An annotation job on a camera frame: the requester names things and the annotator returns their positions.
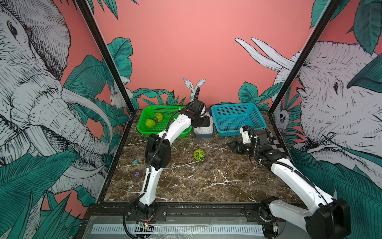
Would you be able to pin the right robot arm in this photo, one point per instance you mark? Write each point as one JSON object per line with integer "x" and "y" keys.
{"x": 323, "y": 217}

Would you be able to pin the black frame post right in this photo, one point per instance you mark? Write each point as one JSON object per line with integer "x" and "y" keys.
{"x": 324, "y": 19}

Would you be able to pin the checkerboard calibration board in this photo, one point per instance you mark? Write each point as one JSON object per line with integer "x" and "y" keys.
{"x": 277, "y": 143}

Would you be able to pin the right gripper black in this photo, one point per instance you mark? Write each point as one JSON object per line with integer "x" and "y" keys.
{"x": 238, "y": 145}

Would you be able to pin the custard apple with dark spots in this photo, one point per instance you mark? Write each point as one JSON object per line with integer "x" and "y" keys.
{"x": 199, "y": 155}

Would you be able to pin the black frame post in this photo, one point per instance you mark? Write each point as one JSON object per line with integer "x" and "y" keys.
{"x": 96, "y": 33}
{"x": 324, "y": 19}

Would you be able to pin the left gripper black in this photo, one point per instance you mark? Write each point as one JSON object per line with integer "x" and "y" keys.
{"x": 206, "y": 122}

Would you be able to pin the white slotted cable duct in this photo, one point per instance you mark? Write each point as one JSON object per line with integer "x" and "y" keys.
{"x": 178, "y": 229}

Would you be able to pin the custard apple green upper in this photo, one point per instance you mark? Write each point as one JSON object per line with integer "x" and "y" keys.
{"x": 158, "y": 117}

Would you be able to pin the grey bin of foam nets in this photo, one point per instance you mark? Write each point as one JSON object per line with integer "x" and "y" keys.
{"x": 206, "y": 132}

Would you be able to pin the black frame post left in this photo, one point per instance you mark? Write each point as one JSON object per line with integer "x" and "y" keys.
{"x": 96, "y": 33}

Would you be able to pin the black front frame rail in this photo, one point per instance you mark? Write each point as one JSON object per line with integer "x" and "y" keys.
{"x": 162, "y": 211}

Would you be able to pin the custard apple green lower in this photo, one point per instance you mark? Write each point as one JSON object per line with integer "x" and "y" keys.
{"x": 150, "y": 123}

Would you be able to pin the teal plastic basket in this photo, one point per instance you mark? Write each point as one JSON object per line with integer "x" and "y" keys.
{"x": 229, "y": 118}

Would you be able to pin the custard apple green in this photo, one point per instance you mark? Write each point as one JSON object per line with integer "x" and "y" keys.
{"x": 150, "y": 123}
{"x": 158, "y": 117}

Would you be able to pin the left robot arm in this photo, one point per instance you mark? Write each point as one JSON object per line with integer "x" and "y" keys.
{"x": 158, "y": 152}

